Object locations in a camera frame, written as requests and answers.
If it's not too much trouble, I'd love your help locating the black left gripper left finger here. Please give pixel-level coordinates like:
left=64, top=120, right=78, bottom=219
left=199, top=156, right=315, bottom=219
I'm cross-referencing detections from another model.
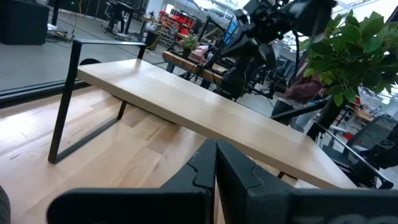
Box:
left=46, top=138, right=216, bottom=224

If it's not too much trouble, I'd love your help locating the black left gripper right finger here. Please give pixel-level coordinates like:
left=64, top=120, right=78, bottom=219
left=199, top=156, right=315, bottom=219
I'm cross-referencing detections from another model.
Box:
left=216, top=139, right=398, bottom=224

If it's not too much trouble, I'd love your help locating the wooden shelf with black frame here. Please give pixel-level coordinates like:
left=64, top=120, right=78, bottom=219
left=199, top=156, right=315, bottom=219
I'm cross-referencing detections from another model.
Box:
left=47, top=39, right=395, bottom=190

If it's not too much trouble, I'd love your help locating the large green potted plant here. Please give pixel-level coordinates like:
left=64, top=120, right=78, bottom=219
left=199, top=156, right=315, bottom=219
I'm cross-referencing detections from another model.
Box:
left=298, top=9, right=398, bottom=141

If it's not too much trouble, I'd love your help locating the black mesh office chair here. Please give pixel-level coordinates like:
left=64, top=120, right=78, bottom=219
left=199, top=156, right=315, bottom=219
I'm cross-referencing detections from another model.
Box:
left=345, top=114, right=398, bottom=171

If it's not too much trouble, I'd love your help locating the black speaker cabinet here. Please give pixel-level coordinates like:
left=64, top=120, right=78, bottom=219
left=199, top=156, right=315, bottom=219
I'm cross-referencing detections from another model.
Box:
left=0, top=0, right=50, bottom=46

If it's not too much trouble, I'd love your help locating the blue monitor screen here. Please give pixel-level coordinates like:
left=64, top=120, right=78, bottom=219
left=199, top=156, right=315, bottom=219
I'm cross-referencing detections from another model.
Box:
left=223, top=16, right=239, bottom=45

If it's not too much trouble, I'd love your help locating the person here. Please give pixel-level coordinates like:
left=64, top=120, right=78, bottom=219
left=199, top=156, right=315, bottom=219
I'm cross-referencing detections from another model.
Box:
left=281, top=58, right=329, bottom=133

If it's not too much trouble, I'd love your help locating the wooden background work table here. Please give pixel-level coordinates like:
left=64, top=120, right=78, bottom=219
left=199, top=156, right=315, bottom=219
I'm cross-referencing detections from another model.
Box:
left=161, top=50, right=230, bottom=91

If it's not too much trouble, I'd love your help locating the black ribbed slipper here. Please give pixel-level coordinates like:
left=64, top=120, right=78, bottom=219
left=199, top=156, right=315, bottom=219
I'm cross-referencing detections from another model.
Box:
left=0, top=185, right=11, bottom=224

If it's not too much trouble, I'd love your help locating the small potted plant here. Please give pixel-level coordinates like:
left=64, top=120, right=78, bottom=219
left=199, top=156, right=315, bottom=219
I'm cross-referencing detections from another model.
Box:
left=178, top=34, right=200, bottom=59

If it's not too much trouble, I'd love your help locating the black background desk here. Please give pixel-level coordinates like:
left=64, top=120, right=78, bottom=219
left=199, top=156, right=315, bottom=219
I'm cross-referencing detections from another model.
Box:
left=104, top=0, right=147, bottom=40

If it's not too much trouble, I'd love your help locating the red storage shelving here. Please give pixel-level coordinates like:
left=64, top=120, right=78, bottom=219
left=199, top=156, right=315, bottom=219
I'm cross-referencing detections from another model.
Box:
left=157, top=10, right=197, bottom=48

